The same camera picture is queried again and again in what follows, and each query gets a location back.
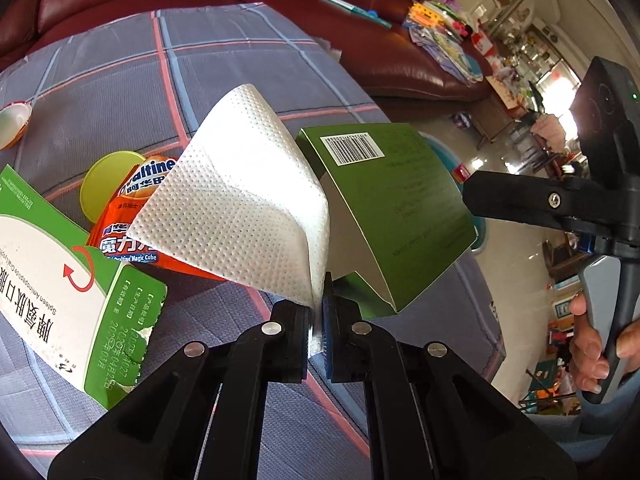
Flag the orange snack packet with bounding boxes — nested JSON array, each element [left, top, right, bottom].
[[86, 152, 236, 281]]

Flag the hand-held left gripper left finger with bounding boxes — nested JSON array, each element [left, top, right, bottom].
[[47, 300, 313, 480]]

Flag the teal plastic bin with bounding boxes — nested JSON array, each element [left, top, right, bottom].
[[420, 132, 482, 253]]

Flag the person's blue-grey trousers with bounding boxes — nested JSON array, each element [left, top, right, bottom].
[[525, 407, 608, 466]]

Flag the blue plaid tablecloth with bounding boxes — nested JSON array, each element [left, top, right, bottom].
[[0, 2, 506, 480]]

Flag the teal book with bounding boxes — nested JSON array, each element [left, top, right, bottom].
[[319, 0, 393, 30]]

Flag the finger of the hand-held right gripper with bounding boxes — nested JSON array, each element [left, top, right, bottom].
[[462, 170, 568, 232]]

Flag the white green medicine box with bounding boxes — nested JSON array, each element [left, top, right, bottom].
[[0, 164, 168, 411]]

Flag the wooden cabinet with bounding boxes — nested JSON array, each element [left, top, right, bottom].
[[470, 75, 538, 148]]

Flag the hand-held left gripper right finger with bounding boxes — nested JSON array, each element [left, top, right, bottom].
[[320, 272, 573, 480]]

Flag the person's right hand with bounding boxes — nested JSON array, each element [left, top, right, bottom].
[[569, 292, 640, 395]]

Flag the stack of colourful booklets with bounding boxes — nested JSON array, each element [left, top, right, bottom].
[[402, 0, 488, 83]]

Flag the white paper tissue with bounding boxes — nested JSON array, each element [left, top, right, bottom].
[[127, 84, 331, 308]]

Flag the yellow-green round lid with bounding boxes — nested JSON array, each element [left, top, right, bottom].
[[80, 150, 146, 223]]

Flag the green cardboard box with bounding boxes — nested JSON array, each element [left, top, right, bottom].
[[295, 122, 478, 318]]

